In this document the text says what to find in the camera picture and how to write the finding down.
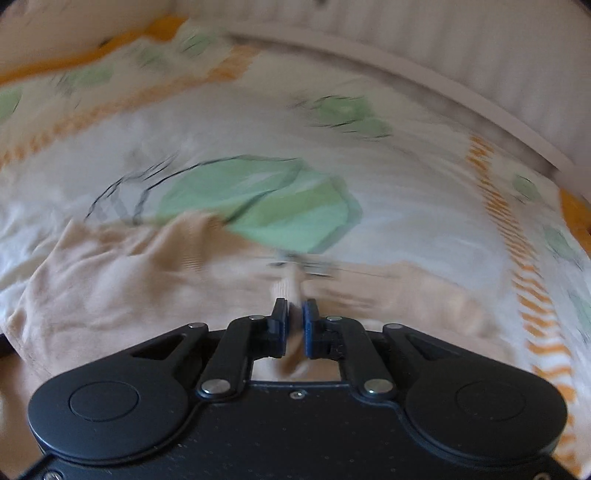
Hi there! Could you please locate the white leaf-printed bedsheet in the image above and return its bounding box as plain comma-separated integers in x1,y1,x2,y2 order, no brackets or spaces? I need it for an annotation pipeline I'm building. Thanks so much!
0,18,591,476

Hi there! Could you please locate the white slatted bed headboard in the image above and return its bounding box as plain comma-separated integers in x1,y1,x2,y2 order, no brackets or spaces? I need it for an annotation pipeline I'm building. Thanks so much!
171,0,591,192

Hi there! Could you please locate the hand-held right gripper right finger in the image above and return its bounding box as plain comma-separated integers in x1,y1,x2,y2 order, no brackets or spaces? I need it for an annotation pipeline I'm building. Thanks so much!
302,298,458,401

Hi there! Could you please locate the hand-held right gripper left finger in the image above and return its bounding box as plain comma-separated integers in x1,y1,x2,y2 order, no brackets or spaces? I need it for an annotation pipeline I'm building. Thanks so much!
131,298,290,399

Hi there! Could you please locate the beige knit garment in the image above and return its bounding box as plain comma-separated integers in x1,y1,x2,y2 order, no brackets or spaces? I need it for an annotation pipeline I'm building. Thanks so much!
0,210,527,480

